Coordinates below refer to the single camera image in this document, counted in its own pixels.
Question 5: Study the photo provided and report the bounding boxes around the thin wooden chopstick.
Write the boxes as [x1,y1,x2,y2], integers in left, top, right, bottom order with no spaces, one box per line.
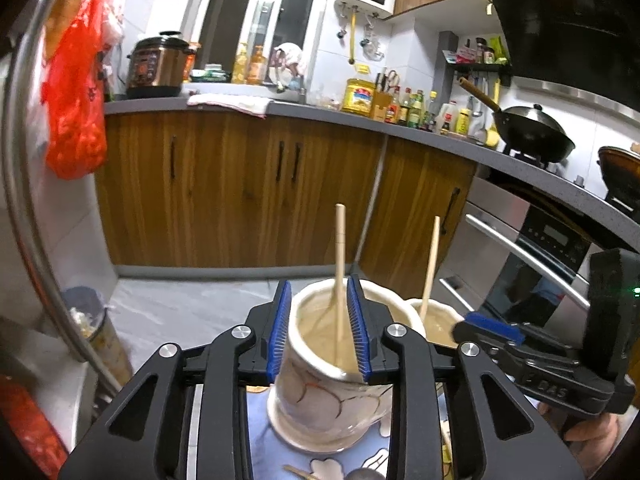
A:
[334,204,346,367]

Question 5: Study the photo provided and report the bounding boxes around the wooden kitchen cabinets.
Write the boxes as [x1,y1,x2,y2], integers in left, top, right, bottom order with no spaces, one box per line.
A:
[96,110,476,297]

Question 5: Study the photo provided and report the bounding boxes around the person's right hand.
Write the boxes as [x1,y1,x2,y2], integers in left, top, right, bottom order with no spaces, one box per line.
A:
[537,403,627,479]

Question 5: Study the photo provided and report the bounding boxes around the built-in oven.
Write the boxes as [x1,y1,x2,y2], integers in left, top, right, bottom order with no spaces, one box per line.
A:
[432,178,625,348]

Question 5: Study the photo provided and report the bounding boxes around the blue cartoon cloth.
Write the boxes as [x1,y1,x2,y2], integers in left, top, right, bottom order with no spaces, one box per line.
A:
[246,387,392,479]

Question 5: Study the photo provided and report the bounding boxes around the white floral ceramic utensil holder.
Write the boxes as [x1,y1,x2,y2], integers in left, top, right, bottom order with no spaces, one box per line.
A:
[266,277,467,456]

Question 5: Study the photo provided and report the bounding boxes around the trash bin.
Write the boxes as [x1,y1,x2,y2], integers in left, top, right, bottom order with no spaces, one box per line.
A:
[62,286,134,386]

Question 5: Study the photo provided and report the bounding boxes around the brown pot on stove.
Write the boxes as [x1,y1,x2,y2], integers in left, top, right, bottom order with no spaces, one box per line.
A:
[598,146,640,206]

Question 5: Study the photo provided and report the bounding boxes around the yellow oil tub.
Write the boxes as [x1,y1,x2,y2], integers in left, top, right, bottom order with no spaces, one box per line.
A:
[341,78,375,117]

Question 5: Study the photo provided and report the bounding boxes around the white dish towel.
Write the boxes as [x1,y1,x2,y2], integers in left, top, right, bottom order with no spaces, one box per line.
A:
[186,93,272,118]

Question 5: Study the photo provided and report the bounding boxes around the red plastic bag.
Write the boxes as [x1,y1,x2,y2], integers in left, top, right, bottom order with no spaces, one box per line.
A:
[42,0,112,180]

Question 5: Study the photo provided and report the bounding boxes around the electric pressure cooker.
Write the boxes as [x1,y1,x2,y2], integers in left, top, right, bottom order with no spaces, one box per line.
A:
[126,30,190,100]

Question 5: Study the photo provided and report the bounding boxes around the chrome curved rail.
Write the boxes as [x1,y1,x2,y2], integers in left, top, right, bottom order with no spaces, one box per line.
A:
[1,0,122,396]

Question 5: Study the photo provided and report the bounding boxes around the black wok with handle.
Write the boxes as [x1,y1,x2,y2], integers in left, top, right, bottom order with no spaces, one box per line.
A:
[458,77,575,166]

